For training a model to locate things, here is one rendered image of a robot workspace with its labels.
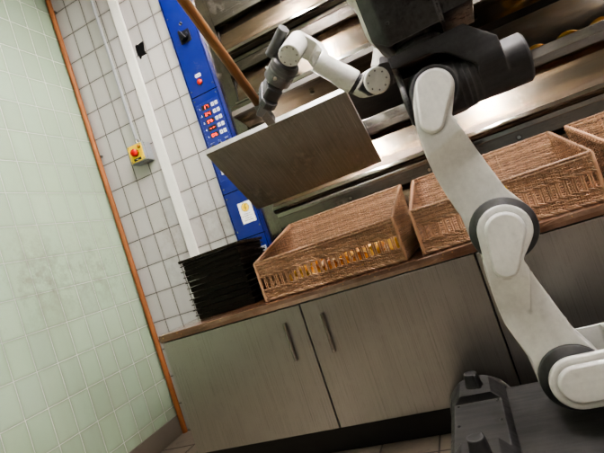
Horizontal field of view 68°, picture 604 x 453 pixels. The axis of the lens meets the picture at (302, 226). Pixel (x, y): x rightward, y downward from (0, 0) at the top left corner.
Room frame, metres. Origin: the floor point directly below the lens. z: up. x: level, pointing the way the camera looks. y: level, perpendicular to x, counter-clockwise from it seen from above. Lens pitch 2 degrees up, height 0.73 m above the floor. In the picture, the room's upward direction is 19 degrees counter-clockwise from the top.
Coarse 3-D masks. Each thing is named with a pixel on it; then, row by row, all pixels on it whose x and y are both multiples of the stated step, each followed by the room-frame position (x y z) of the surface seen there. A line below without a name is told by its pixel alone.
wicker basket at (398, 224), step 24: (384, 192) 1.95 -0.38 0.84; (312, 216) 2.07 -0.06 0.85; (336, 216) 2.02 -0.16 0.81; (360, 216) 1.98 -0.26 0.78; (384, 216) 1.93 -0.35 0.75; (408, 216) 1.85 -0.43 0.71; (288, 240) 2.04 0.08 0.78; (312, 240) 2.05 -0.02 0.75; (336, 240) 1.56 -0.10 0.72; (360, 240) 1.96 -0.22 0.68; (384, 240) 1.51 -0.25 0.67; (408, 240) 1.66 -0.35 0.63; (264, 264) 1.67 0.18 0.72; (288, 264) 1.64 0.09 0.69; (312, 264) 1.61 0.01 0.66; (360, 264) 1.55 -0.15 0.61; (384, 264) 1.52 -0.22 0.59; (264, 288) 1.70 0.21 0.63; (288, 288) 1.65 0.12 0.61; (312, 288) 1.61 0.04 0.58
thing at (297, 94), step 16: (480, 0) 1.66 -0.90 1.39; (496, 0) 1.68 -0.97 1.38; (512, 0) 1.71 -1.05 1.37; (528, 0) 1.74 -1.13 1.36; (480, 16) 1.76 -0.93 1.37; (496, 16) 1.79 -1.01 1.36; (368, 48) 1.80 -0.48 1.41; (352, 64) 1.85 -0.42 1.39; (368, 64) 1.89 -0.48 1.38; (304, 80) 1.90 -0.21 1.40; (320, 80) 1.91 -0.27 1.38; (288, 96) 1.97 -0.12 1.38; (304, 96) 2.01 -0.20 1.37; (320, 96) 2.05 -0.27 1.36; (240, 112) 2.00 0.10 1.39; (256, 112) 2.04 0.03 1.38; (272, 112) 2.08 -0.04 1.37
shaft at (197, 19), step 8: (184, 0) 1.17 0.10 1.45; (184, 8) 1.19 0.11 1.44; (192, 8) 1.19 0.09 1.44; (192, 16) 1.21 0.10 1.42; (200, 16) 1.22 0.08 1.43; (200, 24) 1.23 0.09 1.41; (200, 32) 1.25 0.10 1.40; (208, 32) 1.25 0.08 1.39; (208, 40) 1.27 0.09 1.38; (216, 40) 1.27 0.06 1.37; (216, 48) 1.28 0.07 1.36; (224, 48) 1.30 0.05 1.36; (224, 56) 1.31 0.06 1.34; (224, 64) 1.33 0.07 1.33; (232, 64) 1.34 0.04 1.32; (232, 72) 1.35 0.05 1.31; (240, 72) 1.37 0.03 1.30; (240, 80) 1.38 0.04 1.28; (248, 88) 1.41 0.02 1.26; (248, 96) 1.43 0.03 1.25; (256, 96) 1.44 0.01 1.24; (256, 104) 1.46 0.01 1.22
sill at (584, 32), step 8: (592, 24) 1.68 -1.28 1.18; (600, 24) 1.67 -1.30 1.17; (576, 32) 1.70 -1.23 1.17; (584, 32) 1.69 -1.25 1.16; (592, 32) 1.69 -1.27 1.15; (560, 40) 1.72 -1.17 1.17; (568, 40) 1.71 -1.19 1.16; (576, 40) 1.70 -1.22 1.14; (536, 48) 1.75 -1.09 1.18; (544, 48) 1.74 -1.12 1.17; (552, 48) 1.73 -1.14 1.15; (560, 48) 1.72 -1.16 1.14; (536, 56) 1.75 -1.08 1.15; (400, 104) 1.93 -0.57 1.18; (384, 112) 1.95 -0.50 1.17; (392, 112) 1.94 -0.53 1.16; (400, 112) 1.93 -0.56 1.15; (368, 120) 1.98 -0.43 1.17; (376, 120) 1.97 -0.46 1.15; (384, 120) 1.96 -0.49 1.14
